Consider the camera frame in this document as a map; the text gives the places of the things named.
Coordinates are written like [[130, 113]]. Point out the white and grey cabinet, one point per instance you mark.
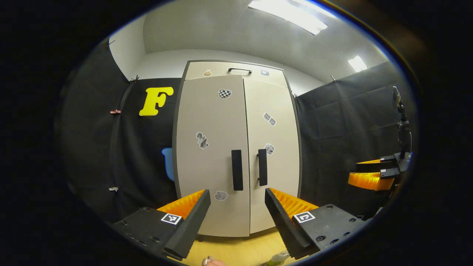
[[292, 147]]

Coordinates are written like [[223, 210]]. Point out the small ceiling light panel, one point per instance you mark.
[[357, 63]]

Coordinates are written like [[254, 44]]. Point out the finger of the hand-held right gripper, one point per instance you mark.
[[369, 181], [373, 166]]

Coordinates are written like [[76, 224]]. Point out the clear bottle with green label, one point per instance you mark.
[[279, 258]]

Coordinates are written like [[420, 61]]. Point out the large ceiling light panel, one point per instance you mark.
[[288, 14]]

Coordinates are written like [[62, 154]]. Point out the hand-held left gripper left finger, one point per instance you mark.
[[190, 225]]

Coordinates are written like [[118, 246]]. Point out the white cabinet drawer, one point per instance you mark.
[[221, 70]]

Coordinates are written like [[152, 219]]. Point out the white cabinet door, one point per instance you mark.
[[210, 166], [281, 173]]

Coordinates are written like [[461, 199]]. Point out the black backdrop cloth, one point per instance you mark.
[[96, 155], [343, 122]]

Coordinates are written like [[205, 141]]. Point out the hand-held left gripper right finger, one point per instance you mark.
[[284, 221]]

